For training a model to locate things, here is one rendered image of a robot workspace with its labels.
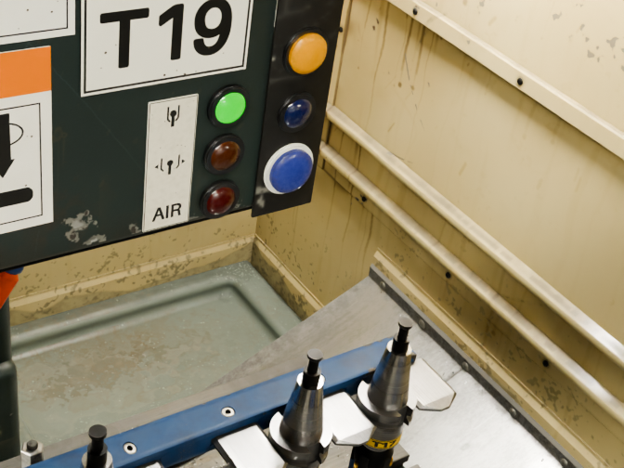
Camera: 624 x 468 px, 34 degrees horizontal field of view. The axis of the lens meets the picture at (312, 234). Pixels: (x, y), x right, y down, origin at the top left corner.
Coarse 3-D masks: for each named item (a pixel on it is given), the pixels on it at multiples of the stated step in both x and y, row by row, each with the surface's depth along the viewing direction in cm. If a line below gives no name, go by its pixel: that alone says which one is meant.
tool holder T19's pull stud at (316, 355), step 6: (312, 354) 96; (318, 354) 96; (312, 360) 96; (318, 360) 96; (306, 366) 98; (312, 366) 96; (306, 372) 97; (312, 372) 97; (318, 372) 97; (306, 378) 97; (312, 378) 97; (318, 378) 97; (306, 384) 97; (312, 384) 97
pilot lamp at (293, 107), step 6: (294, 102) 60; (300, 102) 60; (306, 102) 61; (288, 108) 60; (294, 108) 60; (300, 108) 60; (306, 108) 61; (288, 114) 60; (294, 114) 60; (300, 114) 60; (306, 114) 61; (288, 120) 60; (294, 120) 61; (300, 120) 61; (306, 120) 61; (288, 126) 61; (294, 126) 61
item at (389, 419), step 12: (360, 384) 108; (360, 396) 107; (360, 408) 107; (372, 408) 106; (408, 408) 107; (372, 420) 107; (384, 420) 105; (396, 420) 105; (408, 420) 107; (384, 432) 106; (396, 432) 107
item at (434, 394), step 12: (420, 360) 114; (420, 372) 112; (432, 372) 113; (420, 384) 111; (432, 384) 111; (444, 384) 111; (420, 396) 109; (432, 396) 110; (444, 396) 110; (420, 408) 108; (432, 408) 108; (444, 408) 109
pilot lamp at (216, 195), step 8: (216, 192) 61; (224, 192) 61; (232, 192) 61; (208, 200) 61; (216, 200) 61; (224, 200) 61; (232, 200) 62; (208, 208) 61; (216, 208) 61; (224, 208) 61
